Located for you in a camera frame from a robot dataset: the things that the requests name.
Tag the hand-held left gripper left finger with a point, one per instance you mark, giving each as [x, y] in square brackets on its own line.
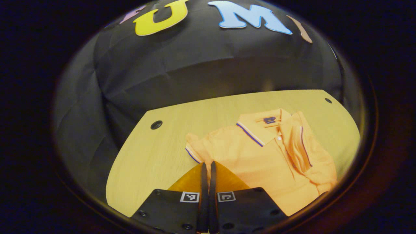
[203, 201]

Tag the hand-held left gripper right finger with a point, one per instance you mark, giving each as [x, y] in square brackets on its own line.
[213, 201]

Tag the orange T-shirt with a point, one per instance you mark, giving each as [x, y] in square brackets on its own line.
[260, 162]

